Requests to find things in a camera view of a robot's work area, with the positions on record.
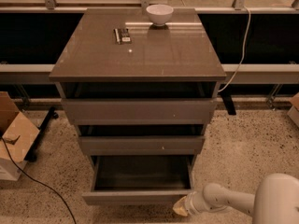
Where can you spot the yellow foam-covered gripper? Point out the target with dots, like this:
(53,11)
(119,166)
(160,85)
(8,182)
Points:
(191,203)

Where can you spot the grey drawer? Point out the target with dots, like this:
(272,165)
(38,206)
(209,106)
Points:
(141,179)
(159,145)
(138,112)

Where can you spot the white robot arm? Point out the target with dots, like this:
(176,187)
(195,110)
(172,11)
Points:
(276,201)

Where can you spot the grey drawer cabinet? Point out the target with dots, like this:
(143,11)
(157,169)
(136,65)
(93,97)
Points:
(171,62)

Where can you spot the black stand leg right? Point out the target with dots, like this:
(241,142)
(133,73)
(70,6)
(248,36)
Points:
(228,103)

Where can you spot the black stand leg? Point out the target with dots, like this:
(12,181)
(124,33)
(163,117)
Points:
(228,103)
(31,156)

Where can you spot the cardboard box at right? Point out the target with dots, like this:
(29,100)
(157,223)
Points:
(293,113)

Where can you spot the black stand leg left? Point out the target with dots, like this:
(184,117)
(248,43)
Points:
(31,156)

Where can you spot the open cardboard box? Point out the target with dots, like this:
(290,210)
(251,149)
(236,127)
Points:
(18,134)

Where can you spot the small black packet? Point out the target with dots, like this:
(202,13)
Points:
(122,36)

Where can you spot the white ceramic bowl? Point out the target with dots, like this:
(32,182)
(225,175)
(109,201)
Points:
(159,14)

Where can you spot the metal window railing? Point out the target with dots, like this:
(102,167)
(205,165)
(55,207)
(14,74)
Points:
(236,73)

